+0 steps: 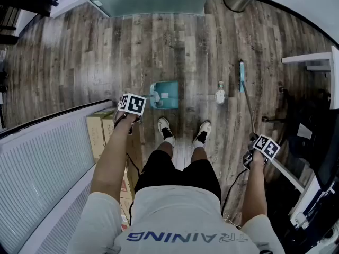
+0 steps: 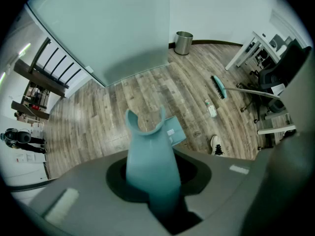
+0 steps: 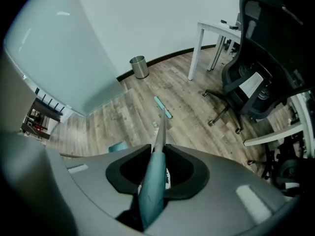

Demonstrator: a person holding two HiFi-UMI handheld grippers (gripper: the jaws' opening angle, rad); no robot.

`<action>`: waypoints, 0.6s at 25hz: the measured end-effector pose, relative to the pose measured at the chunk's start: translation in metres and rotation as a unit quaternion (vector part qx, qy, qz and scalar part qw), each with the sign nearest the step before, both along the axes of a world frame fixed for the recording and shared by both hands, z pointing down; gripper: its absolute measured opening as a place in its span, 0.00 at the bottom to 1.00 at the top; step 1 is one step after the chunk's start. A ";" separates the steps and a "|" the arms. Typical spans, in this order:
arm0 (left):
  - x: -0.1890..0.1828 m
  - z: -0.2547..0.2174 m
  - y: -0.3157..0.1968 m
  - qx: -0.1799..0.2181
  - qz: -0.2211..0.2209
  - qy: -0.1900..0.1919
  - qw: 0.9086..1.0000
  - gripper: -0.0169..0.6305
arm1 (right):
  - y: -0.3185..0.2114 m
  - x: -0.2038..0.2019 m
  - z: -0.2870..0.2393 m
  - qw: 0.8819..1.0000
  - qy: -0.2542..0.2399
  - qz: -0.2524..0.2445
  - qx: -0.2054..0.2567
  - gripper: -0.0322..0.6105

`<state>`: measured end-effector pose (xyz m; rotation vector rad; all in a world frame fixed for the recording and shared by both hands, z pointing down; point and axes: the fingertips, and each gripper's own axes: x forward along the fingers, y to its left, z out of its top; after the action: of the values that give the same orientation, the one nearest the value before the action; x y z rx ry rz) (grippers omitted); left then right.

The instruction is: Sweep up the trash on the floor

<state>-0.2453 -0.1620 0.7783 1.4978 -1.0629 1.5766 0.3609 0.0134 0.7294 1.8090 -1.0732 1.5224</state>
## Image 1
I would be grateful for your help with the person's left white shoe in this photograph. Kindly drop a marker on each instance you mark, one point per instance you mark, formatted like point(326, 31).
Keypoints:
point(166, 131)

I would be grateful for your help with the white office desk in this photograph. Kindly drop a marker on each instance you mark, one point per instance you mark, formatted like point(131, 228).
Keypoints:
point(335, 75)

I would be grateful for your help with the person's white shoe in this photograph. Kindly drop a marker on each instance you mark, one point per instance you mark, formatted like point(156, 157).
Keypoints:
point(202, 134)
point(166, 131)

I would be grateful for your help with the person's left forearm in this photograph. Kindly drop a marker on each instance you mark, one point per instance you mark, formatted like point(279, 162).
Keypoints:
point(114, 163)

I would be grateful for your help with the person's black shorts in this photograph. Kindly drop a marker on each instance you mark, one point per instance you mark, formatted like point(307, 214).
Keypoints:
point(177, 174)

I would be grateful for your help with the person's right forearm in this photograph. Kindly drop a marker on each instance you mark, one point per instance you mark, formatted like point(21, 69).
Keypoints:
point(254, 192)

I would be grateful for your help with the stack of cardboard boxes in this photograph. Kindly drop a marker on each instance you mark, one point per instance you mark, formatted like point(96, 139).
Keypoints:
point(98, 134)

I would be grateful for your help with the person's right leg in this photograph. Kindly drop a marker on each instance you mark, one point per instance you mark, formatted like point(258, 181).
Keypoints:
point(199, 155)

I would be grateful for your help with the black office chair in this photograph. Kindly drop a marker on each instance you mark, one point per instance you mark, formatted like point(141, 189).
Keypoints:
point(312, 131)

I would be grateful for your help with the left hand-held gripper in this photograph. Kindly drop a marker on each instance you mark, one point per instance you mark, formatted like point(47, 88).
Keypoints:
point(132, 104)

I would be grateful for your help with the glass partition with white blinds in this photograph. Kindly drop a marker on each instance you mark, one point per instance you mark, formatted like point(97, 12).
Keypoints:
point(42, 173)

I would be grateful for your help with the clear plastic bottle trash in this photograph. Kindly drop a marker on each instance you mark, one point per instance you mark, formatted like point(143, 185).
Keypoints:
point(220, 94)

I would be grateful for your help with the person's left leg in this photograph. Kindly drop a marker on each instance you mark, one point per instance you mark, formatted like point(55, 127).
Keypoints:
point(164, 151)

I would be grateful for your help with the person's leg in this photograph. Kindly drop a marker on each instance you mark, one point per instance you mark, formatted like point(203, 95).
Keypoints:
point(199, 155)
point(164, 151)

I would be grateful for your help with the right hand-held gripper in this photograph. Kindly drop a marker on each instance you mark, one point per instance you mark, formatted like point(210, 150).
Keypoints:
point(266, 147)

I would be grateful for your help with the person's white t-shirt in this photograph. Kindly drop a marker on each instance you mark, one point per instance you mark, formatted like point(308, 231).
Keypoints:
point(174, 221)

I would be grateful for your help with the person's right white shoe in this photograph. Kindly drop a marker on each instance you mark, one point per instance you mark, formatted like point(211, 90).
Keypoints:
point(202, 134)

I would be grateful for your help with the black metal railing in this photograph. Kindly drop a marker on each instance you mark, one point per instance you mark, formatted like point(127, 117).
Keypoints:
point(29, 7)

